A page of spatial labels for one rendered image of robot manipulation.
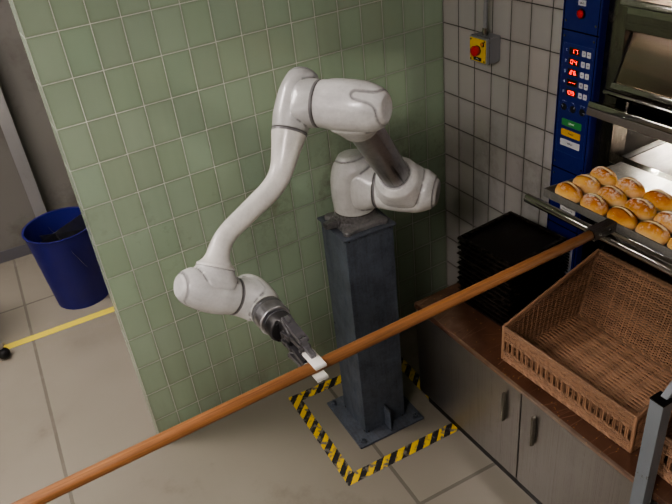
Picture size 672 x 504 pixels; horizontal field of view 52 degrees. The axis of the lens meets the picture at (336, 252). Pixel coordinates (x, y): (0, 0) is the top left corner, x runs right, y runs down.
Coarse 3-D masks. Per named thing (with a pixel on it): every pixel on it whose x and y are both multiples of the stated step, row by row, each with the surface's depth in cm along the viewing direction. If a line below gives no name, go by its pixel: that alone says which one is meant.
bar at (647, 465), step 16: (544, 208) 220; (576, 224) 210; (608, 240) 201; (640, 256) 193; (656, 256) 191; (656, 400) 176; (656, 416) 177; (656, 432) 180; (640, 448) 187; (656, 448) 183; (640, 464) 189; (656, 464) 188; (640, 480) 192; (640, 496) 194
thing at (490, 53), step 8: (480, 32) 268; (488, 32) 267; (472, 40) 266; (480, 40) 262; (488, 40) 260; (496, 40) 262; (480, 48) 264; (488, 48) 262; (496, 48) 264; (472, 56) 270; (480, 56) 266; (488, 56) 264; (496, 56) 266; (488, 64) 265
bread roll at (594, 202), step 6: (582, 198) 212; (588, 198) 210; (594, 198) 208; (600, 198) 208; (582, 204) 212; (588, 204) 209; (594, 204) 208; (600, 204) 207; (606, 204) 208; (594, 210) 208; (600, 210) 207; (606, 210) 207
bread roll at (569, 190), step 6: (558, 186) 219; (564, 186) 217; (570, 186) 216; (576, 186) 216; (558, 192) 219; (564, 192) 217; (570, 192) 216; (576, 192) 215; (570, 198) 216; (576, 198) 215
